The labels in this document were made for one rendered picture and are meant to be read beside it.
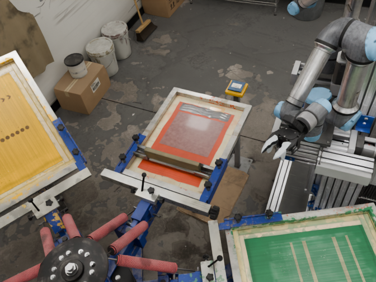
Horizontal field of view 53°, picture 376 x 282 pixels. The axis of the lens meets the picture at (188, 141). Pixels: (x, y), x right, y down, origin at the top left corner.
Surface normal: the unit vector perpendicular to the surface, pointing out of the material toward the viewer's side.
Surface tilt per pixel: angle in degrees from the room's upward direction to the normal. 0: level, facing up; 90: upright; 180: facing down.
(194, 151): 0
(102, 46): 0
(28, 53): 90
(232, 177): 0
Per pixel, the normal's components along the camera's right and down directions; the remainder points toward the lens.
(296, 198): -0.11, -0.64
